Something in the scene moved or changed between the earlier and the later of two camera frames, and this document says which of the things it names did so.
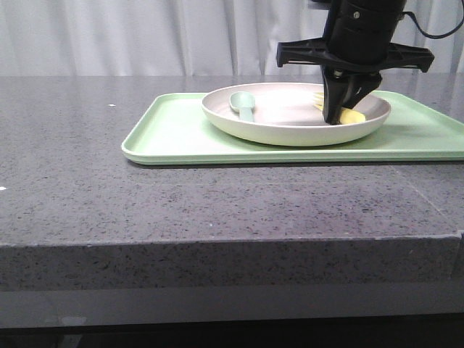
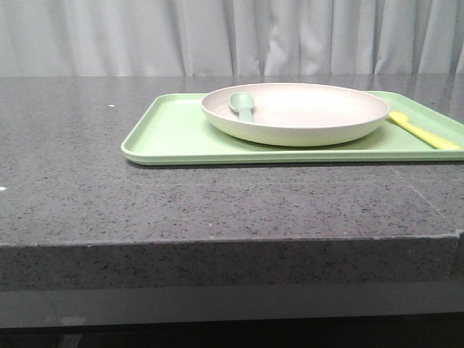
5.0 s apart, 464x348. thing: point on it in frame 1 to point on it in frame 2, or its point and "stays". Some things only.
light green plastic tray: [174, 129] stays
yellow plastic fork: [347, 116] to [402, 118]
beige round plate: [284, 114] stays
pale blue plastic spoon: [244, 103] stays
